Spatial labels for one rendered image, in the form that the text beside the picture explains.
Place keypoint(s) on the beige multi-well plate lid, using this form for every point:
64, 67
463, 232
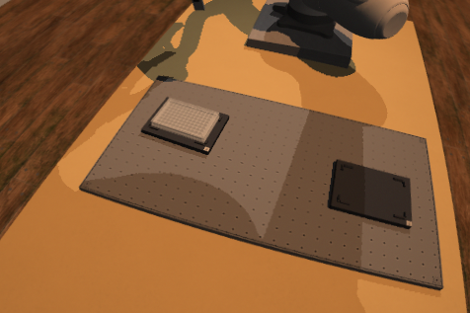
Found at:
186, 118

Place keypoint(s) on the brown speckled flat base plate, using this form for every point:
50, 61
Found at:
267, 181

